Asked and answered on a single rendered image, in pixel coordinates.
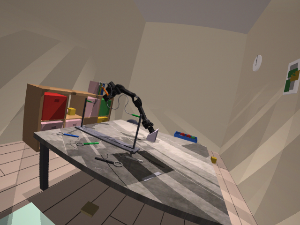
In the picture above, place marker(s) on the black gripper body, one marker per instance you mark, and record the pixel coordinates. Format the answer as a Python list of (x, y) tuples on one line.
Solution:
[(116, 92)]

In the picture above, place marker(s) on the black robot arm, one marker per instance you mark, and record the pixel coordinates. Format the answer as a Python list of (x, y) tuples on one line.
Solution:
[(138, 103)]

